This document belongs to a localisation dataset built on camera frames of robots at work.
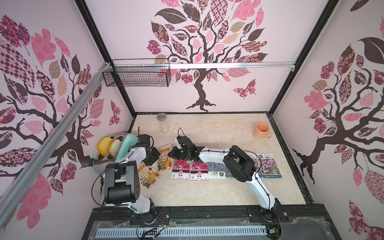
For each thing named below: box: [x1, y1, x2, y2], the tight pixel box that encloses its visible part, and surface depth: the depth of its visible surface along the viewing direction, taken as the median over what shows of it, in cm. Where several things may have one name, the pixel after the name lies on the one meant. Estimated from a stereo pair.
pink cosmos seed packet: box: [249, 152, 262, 178], surface depth 96 cm
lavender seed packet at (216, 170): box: [207, 161, 226, 179], surface depth 89 cm
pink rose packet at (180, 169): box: [171, 158, 191, 180], surface depth 91 cm
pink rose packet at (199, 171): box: [190, 160, 209, 181], surface depth 91 cm
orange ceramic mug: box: [253, 122, 272, 139], surface depth 103 cm
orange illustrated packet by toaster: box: [138, 161, 162, 190], surface depth 89 cm
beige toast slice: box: [109, 138, 121, 157], surface depth 81 cm
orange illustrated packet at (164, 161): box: [157, 144, 173, 172], surface depth 92 cm
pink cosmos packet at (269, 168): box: [256, 153, 282, 179], surface depth 92 cm
